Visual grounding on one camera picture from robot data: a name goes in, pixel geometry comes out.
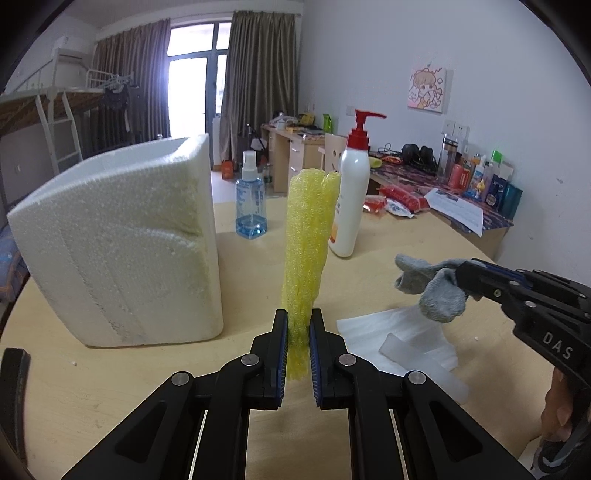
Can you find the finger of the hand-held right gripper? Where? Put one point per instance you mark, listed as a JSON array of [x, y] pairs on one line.
[[489, 288], [503, 273]]

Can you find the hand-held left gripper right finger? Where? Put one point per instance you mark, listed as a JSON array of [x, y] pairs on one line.
[[315, 360]]

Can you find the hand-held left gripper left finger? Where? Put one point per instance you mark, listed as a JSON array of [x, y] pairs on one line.
[[282, 360]]

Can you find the grey sock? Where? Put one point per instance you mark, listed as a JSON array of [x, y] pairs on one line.
[[438, 295]]

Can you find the translucent white foam strip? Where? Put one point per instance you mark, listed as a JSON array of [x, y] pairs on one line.
[[397, 348]]

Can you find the yellow foam net sleeve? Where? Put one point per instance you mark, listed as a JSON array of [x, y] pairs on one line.
[[307, 240]]

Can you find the white foam box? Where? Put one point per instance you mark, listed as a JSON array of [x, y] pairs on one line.
[[115, 249]]

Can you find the person's right hand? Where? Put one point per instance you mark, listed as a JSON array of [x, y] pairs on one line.
[[556, 401]]

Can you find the desk with patterned cloth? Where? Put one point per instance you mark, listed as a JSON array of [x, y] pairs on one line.
[[498, 221]]

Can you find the printed paper sheet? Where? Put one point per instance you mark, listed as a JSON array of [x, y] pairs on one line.
[[455, 207]]

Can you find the row of toiletry bottles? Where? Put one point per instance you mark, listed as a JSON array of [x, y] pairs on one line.
[[485, 184]]

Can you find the white blue snack packet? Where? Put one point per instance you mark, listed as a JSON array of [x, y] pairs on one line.
[[398, 208]]

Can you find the large red snack packet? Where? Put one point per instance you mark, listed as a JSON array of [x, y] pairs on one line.
[[406, 196]]

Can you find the small red snack packet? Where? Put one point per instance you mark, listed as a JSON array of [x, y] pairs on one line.
[[374, 205]]

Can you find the black headphones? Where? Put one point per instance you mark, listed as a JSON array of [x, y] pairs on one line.
[[415, 154]]

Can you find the blue spray bottle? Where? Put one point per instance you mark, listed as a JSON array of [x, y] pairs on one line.
[[251, 207]]

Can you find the white pump bottle red cap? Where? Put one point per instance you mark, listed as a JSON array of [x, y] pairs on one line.
[[351, 194]]

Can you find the orange bag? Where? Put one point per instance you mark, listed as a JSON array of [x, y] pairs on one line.
[[226, 170]]

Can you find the wooden desk with drawers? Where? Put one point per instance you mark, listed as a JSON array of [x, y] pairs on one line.
[[295, 161]]

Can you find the wooden chair with smiley face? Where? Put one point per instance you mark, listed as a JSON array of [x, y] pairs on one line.
[[332, 154]]

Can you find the yellow box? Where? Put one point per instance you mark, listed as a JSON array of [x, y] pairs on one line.
[[305, 119]]

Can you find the glass balcony door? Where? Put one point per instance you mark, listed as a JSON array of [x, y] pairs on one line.
[[189, 92]]

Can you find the brown curtain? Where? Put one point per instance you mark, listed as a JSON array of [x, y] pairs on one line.
[[138, 69], [258, 69]]

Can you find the hanging dark clothes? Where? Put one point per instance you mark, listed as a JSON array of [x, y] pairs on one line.
[[115, 99]]

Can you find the white bunk bed ladder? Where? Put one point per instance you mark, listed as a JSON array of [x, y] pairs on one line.
[[60, 121]]

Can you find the metal bunk bed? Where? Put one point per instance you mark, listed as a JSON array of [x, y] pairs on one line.
[[27, 104]]

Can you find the white air conditioner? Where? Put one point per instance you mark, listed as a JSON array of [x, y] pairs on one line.
[[69, 46]]

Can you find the white wall socket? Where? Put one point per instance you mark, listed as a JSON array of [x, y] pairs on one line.
[[455, 128]]

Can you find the pink cartoon wall picture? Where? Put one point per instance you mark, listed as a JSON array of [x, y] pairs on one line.
[[427, 90]]

